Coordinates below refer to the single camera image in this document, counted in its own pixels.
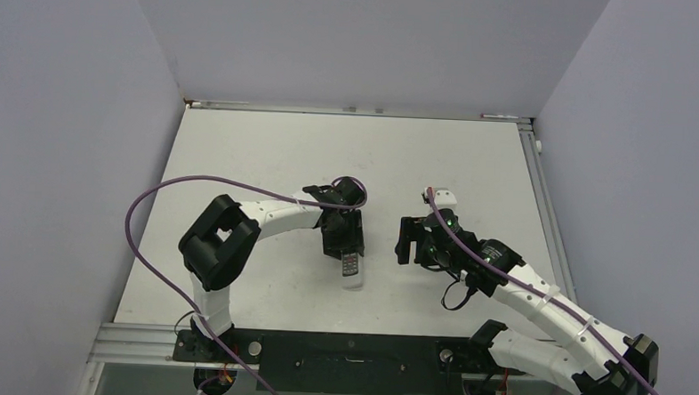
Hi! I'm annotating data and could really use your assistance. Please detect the white remote control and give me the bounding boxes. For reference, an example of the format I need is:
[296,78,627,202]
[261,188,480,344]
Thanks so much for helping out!
[341,252,364,290]

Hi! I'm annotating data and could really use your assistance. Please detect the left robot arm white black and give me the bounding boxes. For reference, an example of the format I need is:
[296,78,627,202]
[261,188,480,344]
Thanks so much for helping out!
[173,177,367,365]

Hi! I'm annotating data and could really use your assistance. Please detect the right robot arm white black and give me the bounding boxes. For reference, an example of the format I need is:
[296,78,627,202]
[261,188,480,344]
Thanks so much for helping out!
[395,209,659,395]

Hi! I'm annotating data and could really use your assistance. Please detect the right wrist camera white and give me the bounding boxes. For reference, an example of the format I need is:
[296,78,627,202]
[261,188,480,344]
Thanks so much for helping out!
[422,187,457,211]

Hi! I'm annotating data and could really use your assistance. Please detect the aluminium frame rail right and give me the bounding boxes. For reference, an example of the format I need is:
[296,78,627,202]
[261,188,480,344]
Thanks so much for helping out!
[518,117,577,302]

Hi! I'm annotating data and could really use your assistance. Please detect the aluminium frame rail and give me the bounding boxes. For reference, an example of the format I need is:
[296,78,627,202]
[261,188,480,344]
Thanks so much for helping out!
[518,117,577,302]
[185,100,534,125]

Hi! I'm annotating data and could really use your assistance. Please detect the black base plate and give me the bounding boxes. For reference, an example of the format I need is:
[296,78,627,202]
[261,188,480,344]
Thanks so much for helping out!
[169,325,527,395]

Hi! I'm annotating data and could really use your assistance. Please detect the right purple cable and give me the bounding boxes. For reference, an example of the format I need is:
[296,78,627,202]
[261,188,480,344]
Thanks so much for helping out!
[415,186,695,395]

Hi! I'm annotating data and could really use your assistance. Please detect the purple cable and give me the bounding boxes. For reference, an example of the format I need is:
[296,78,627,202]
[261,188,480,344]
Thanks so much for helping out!
[117,165,370,395]
[415,186,695,395]

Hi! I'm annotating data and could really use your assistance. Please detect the aluminium frame rail back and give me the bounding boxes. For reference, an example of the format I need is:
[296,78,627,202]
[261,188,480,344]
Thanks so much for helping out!
[185,100,534,125]

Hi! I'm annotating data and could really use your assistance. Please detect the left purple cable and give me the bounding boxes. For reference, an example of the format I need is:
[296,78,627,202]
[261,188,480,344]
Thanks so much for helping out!
[117,165,370,395]

